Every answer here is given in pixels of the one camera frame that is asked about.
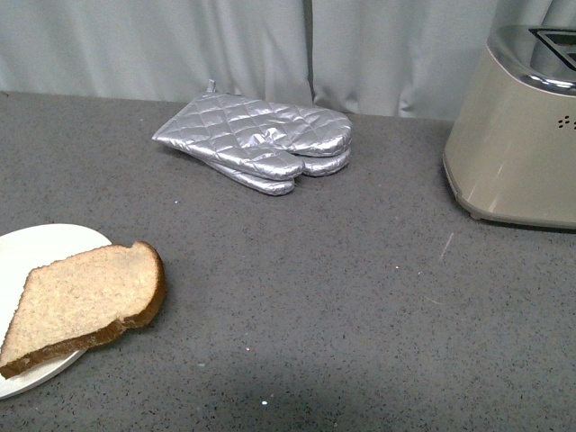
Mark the left grey curtain panel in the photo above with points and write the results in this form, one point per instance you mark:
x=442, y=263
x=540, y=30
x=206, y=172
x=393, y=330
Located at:
x=155, y=50

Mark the grey curtain panel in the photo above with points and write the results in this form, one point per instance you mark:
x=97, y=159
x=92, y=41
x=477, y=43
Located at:
x=408, y=58
x=155, y=50

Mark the upper silver oven mitt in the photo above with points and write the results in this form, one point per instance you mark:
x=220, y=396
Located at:
x=273, y=141

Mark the brown bread slice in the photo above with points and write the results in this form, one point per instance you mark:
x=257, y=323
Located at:
x=83, y=301

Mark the lower silver oven mitt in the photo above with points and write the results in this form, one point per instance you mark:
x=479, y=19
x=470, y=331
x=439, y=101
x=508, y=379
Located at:
x=270, y=182

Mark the right grey curtain panel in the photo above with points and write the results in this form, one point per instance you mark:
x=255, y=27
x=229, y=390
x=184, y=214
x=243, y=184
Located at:
x=408, y=58

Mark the silver oven mitt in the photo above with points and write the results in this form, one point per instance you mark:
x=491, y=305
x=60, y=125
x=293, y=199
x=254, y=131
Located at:
x=273, y=141
x=270, y=182

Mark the beige steel toaster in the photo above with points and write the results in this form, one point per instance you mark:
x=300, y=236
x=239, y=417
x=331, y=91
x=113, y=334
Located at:
x=510, y=156

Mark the white round plate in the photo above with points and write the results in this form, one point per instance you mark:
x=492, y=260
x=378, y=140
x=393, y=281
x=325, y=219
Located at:
x=21, y=251

